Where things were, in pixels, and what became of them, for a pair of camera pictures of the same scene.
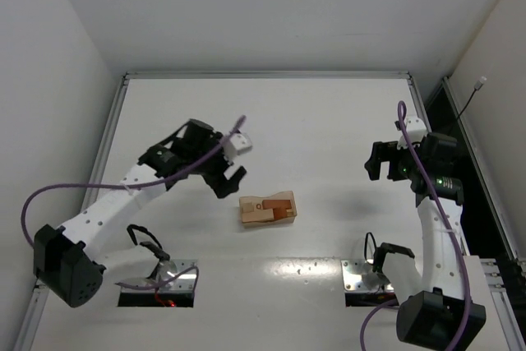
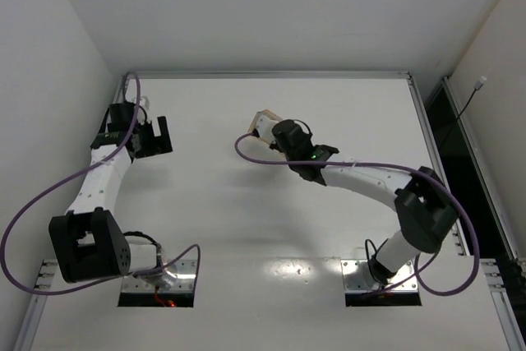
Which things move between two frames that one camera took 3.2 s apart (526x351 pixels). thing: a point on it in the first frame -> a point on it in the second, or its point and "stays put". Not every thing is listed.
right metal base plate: [358, 276] stays put
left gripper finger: [223, 187] -> [154, 145]
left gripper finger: [239, 174] -> [163, 127]
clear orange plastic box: [276, 210] -> [263, 113]
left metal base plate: [165, 270] stays put
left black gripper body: [219, 173] -> [152, 142]
